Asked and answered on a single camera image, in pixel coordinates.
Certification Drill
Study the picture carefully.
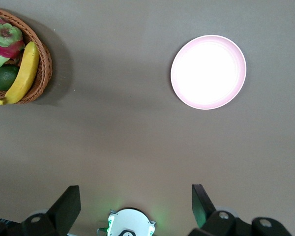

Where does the pink plate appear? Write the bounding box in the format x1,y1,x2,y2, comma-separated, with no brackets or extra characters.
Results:
171,34,247,110

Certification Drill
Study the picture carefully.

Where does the brown table cloth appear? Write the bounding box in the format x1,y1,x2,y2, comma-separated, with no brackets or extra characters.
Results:
0,0,295,236

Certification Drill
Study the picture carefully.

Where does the green avocado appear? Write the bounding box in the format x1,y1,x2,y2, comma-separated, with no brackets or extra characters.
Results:
0,64,20,91

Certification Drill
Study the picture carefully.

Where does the brown wicker basket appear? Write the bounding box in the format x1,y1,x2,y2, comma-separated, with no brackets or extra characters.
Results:
0,6,53,105

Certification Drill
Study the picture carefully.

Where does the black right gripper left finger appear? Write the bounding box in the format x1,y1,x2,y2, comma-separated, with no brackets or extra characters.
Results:
21,185,82,236

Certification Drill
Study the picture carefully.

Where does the pink dragon fruit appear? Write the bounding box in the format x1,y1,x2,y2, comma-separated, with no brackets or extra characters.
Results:
0,16,26,68

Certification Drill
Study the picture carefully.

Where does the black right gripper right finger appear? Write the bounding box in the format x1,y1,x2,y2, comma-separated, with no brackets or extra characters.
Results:
188,184,294,236

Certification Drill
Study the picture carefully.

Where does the yellow banana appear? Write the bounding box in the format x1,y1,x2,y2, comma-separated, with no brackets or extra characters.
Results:
0,41,40,106

